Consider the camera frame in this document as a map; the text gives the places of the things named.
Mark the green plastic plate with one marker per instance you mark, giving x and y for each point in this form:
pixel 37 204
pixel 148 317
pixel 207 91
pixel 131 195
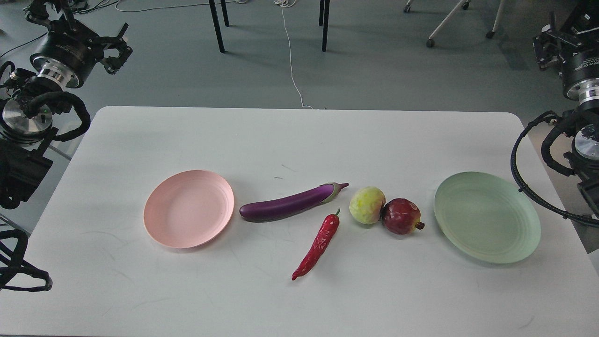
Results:
pixel 487 218

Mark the red chili pepper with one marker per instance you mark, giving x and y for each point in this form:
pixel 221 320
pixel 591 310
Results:
pixel 320 243

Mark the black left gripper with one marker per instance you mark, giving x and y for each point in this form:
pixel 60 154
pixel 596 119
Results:
pixel 70 50

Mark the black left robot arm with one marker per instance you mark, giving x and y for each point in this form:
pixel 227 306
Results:
pixel 39 109

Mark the pink plastic plate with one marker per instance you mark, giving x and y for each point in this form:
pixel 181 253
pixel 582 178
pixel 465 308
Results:
pixel 188 209

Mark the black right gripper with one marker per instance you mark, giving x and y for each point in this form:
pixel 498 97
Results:
pixel 574 48

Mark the purple eggplant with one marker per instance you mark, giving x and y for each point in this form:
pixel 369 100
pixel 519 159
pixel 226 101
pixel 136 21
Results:
pixel 265 211

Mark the yellow-green apple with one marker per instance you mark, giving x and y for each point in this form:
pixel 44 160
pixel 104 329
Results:
pixel 366 205

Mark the black table leg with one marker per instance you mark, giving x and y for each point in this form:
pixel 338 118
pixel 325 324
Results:
pixel 216 22
pixel 324 8

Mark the black table leg left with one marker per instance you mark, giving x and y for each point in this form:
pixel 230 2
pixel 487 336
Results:
pixel 216 22

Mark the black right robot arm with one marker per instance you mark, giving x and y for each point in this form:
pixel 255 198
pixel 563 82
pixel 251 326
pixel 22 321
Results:
pixel 580 123

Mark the black table leg right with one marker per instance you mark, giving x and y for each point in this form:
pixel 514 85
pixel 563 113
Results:
pixel 324 8

